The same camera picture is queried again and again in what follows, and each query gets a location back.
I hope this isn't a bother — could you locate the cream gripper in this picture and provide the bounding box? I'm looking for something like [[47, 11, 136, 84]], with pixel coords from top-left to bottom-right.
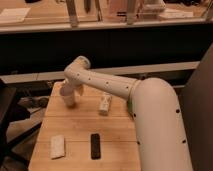
[[60, 79, 84, 96]]

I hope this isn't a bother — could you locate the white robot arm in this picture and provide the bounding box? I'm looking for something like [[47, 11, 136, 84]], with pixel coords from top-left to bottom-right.
[[62, 56, 194, 171]]

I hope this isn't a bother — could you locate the white plastic bottle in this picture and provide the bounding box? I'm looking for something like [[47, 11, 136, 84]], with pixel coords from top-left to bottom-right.
[[99, 92, 112, 116]]

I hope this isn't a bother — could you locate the black remote bar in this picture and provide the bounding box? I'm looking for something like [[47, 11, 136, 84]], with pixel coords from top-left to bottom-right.
[[91, 134, 101, 160]]

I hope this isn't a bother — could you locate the dark chair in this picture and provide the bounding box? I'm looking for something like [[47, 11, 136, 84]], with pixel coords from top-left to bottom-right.
[[0, 79, 41, 167]]

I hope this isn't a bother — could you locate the green bowl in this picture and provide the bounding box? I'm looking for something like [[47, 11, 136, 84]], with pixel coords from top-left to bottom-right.
[[126, 100, 132, 115]]

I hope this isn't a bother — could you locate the white paper sheet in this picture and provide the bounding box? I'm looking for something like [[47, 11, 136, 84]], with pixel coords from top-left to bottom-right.
[[0, 8, 30, 24]]

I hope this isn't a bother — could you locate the grey metal post left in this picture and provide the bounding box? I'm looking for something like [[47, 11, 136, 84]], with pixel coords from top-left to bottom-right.
[[66, 0, 78, 27]]

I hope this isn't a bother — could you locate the grey metal post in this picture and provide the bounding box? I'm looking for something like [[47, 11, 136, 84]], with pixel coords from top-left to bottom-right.
[[126, 0, 136, 25], [66, 0, 78, 27]]

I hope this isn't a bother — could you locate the grey metal post right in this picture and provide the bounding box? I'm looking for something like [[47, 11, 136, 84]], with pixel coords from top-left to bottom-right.
[[126, 0, 136, 25]]

